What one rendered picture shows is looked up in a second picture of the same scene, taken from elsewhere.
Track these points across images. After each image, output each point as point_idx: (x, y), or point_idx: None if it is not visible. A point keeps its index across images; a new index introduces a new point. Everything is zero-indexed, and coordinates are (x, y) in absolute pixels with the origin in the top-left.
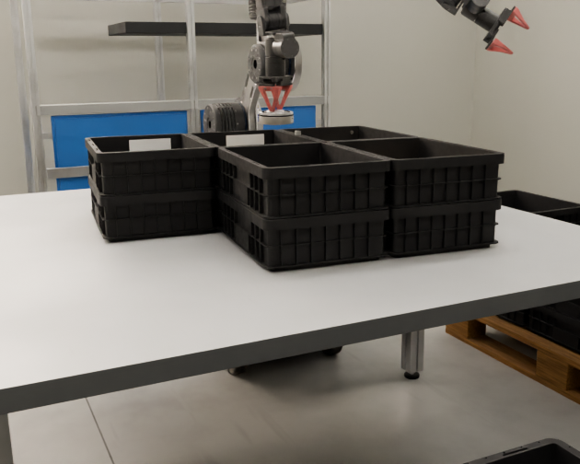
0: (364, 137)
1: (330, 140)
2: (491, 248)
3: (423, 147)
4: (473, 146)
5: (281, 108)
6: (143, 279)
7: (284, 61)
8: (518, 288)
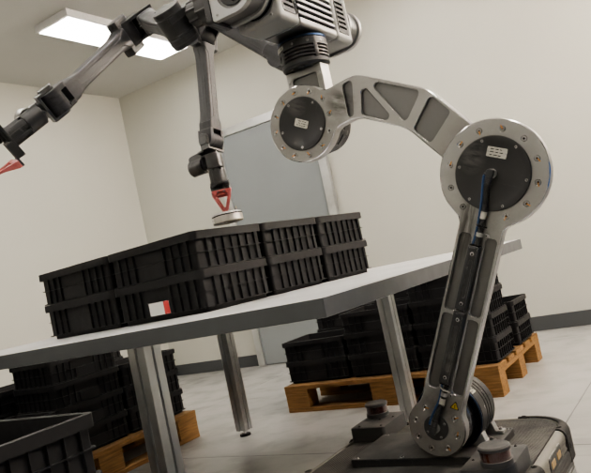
0: (183, 246)
1: (219, 242)
2: (56, 339)
3: (102, 266)
4: (58, 269)
5: (223, 210)
6: None
7: (208, 174)
8: (47, 339)
